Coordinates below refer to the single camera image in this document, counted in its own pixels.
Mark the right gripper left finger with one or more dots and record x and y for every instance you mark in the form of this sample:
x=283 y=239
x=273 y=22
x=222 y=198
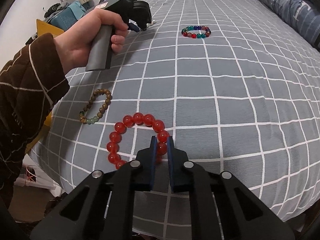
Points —
x=101 y=206

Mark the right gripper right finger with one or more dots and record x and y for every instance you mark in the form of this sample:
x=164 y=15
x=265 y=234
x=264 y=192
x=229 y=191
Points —
x=221 y=206

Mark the white pearl beads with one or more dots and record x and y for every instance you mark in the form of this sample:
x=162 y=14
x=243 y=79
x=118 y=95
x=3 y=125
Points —
x=151 y=24

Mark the brown sleeved left forearm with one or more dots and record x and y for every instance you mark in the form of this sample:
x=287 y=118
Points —
x=31 y=84

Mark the person's left hand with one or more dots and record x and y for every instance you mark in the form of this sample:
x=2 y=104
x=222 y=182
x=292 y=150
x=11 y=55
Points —
x=73 y=46

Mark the teal suitcase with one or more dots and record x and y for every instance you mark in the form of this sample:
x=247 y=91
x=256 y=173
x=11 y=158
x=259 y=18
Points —
x=67 y=15

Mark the grey checked bed sheet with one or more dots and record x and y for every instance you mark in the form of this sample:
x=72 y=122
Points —
x=236 y=87

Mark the blue lettered pillow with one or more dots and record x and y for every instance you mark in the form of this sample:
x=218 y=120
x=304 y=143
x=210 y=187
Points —
x=301 y=15

